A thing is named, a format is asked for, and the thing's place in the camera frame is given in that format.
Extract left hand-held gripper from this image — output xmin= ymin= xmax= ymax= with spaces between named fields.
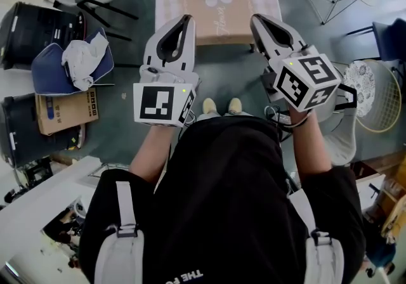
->
xmin=133 ymin=14 xmax=200 ymax=127

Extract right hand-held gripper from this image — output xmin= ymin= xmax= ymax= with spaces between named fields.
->
xmin=249 ymin=13 xmax=342 ymax=112

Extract person's left forearm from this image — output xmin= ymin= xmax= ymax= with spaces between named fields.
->
xmin=128 ymin=124 xmax=177 ymax=187

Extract person's right forearm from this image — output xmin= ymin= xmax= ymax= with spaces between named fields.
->
xmin=287 ymin=106 xmax=334 ymax=182

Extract person's left shoe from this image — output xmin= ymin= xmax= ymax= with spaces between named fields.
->
xmin=202 ymin=98 xmax=218 ymax=115

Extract person's shoe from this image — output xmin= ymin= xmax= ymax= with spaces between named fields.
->
xmin=228 ymin=97 xmax=244 ymax=115
xmin=202 ymin=98 xmax=218 ymax=115

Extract person's right shoe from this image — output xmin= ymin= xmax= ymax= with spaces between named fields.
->
xmin=228 ymin=97 xmax=244 ymax=115

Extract person's left leg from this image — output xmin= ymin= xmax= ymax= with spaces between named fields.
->
xmin=196 ymin=112 xmax=223 ymax=122

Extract person's leg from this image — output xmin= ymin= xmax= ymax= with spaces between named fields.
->
xmin=223 ymin=110 xmax=254 ymax=118
xmin=196 ymin=112 xmax=223 ymax=122

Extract person's right leg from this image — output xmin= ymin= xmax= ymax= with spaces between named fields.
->
xmin=223 ymin=110 xmax=254 ymax=118

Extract crumpled white cloth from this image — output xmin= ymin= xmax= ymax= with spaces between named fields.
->
xmin=61 ymin=32 xmax=110 ymax=92

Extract floral round cushion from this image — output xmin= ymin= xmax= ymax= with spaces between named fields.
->
xmin=342 ymin=60 xmax=377 ymax=118

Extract dark blue chair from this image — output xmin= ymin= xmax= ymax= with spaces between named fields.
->
xmin=345 ymin=17 xmax=406 ymax=71

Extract brown cardboard box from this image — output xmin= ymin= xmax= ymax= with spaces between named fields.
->
xmin=35 ymin=87 xmax=100 ymax=136

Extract black suitcase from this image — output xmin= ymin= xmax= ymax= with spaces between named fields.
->
xmin=0 ymin=92 xmax=86 ymax=169
xmin=0 ymin=1 xmax=86 ymax=71

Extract person's black shirt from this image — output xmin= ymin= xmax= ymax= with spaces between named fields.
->
xmin=79 ymin=115 xmax=367 ymax=284

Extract white counter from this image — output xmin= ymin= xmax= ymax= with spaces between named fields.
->
xmin=0 ymin=155 xmax=105 ymax=277

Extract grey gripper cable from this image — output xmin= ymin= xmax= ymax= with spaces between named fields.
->
xmin=265 ymin=105 xmax=315 ymax=133

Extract metal wire rack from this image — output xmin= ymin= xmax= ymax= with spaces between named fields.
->
xmin=88 ymin=162 xmax=131 ymax=179

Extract grey backpack strap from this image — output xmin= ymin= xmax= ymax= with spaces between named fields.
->
xmin=94 ymin=181 xmax=145 ymax=284
xmin=288 ymin=189 xmax=345 ymax=284

